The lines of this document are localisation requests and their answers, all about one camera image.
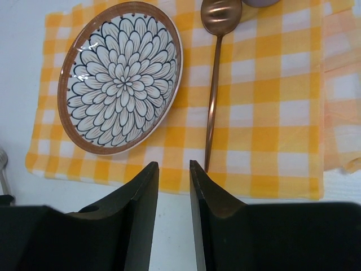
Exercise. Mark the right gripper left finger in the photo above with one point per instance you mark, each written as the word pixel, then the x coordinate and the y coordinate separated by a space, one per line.
pixel 113 233

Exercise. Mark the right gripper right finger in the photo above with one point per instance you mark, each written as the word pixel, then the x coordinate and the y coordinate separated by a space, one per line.
pixel 232 235

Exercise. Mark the yellow checkered cloth napkin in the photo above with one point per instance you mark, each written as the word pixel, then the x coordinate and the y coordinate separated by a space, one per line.
pixel 269 138

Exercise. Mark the floral patterned ceramic plate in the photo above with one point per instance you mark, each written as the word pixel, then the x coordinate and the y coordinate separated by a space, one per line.
pixel 119 78

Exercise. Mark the copper spoon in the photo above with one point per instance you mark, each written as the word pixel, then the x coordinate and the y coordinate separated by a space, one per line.
pixel 218 18

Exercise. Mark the lavender plastic cup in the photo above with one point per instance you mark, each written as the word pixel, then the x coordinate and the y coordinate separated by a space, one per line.
pixel 260 3

